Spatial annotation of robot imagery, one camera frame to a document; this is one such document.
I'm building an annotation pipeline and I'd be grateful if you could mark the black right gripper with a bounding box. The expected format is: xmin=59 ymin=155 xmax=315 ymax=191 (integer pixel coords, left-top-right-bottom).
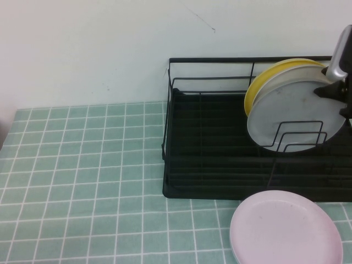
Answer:
xmin=314 ymin=79 xmax=352 ymax=119

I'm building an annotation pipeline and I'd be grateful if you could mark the grey plate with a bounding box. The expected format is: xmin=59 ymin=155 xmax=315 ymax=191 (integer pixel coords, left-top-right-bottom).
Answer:
xmin=246 ymin=78 xmax=347 ymax=153

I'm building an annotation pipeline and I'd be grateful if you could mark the cream white plate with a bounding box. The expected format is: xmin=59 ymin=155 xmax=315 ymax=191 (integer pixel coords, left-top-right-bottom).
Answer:
xmin=252 ymin=64 xmax=334 ymax=111

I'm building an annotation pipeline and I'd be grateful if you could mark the yellow plate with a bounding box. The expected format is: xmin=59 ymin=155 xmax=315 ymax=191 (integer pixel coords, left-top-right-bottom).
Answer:
xmin=243 ymin=58 xmax=328 ymax=118

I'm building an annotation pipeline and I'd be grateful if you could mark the pink plate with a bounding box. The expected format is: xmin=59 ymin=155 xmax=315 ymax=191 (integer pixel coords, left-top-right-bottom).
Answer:
xmin=229 ymin=190 xmax=344 ymax=264

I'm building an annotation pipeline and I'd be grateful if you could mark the black drip tray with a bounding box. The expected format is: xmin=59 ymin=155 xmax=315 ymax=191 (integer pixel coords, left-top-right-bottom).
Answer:
xmin=162 ymin=87 xmax=352 ymax=204

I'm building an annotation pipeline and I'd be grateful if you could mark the green checkered tablecloth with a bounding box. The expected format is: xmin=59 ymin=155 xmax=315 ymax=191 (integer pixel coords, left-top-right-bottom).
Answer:
xmin=0 ymin=87 xmax=352 ymax=264

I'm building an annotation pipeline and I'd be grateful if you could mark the black wire dish rack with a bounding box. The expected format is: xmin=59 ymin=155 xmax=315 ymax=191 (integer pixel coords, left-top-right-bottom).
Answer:
xmin=160 ymin=56 xmax=352 ymax=199

